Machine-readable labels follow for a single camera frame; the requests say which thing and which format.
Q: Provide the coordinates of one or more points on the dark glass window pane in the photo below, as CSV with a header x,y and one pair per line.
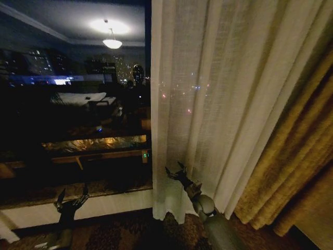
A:
x,y
72,78

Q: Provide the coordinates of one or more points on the thick golden drape curtain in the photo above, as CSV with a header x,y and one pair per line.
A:
x,y
294,161

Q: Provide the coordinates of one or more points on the sheer white curtain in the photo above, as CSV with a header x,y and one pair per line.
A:
x,y
208,78

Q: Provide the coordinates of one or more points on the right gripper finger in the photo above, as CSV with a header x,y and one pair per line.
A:
x,y
170,173
182,167

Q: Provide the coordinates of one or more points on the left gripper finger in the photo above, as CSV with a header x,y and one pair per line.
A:
x,y
82,198
61,198

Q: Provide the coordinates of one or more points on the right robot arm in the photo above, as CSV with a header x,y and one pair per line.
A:
x,y
221,234

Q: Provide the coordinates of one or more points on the dark stone window sill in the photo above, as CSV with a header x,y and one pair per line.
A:
x,y
109,188

